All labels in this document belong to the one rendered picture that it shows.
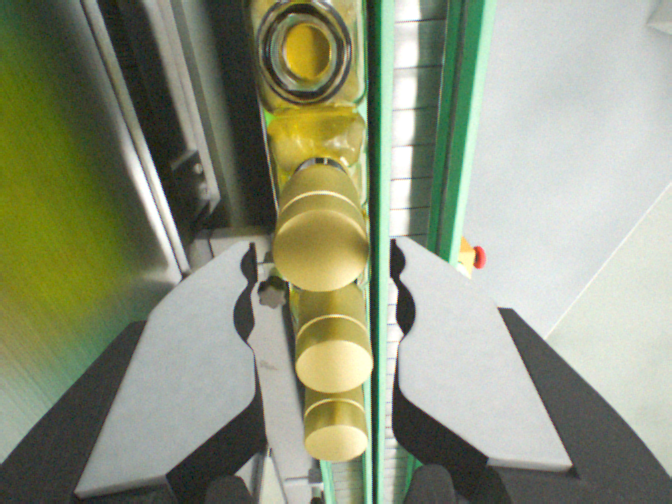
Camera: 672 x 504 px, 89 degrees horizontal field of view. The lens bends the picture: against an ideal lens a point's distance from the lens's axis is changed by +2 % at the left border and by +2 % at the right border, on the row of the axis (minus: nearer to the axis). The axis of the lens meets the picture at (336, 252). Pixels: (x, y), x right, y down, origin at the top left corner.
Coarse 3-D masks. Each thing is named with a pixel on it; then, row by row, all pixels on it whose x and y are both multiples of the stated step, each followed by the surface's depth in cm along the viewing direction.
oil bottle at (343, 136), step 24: (288, 120) 18; (312, 120) 18; (336, 120) 18; (360, 120) 18; (288, 144) 17; (312, 144) 17; (336, 144) 17; (360, 144) 17; (288, 168) 17; (360, 168) 18; (360, 192) 18
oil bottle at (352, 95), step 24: (264, 0) 14; (336, 0) 14; (360, 0) 14; (360, 24) 15; (288, 48) 17; (312, 48) 17; (360, 48) 15; (312, 72) 17; (360, 72) 15; (264, 96) 16; (336, 96) 16; (360, 96) 16
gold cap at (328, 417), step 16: (304, 384) 21; (320, 400) 18; (336, 400) 18; (352, 400) 18; (304, 416) 19; (320, 416) 17; (336, 416) 17; (352, 416) 17; (304, 432) 18; (320, 432) 17; (336, 432) 17; (352, 432) 17; (320, 448) 18; (336, 448) 18; (352, 448) 18
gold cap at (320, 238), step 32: (288, 192) 13; (320, 192) 12; (352, 192) 13; (288, 224) 11; (320, 224) 11; (352, 224) 11; (288, 256) 11; (320, 256) 12; (352, 256) 12; (320, 288) 12
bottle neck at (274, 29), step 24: (288, 0) 10; (312, 0) 10; (264, 24) 10; (288, 24) 11; (312, 24) 13; (336, 24) 10; (264, 48) 10; (336, 48) 10; (264, 72) 10; (288, 72) 13; (336, 72) 10; (288, 96) 11; (312, 96) 11
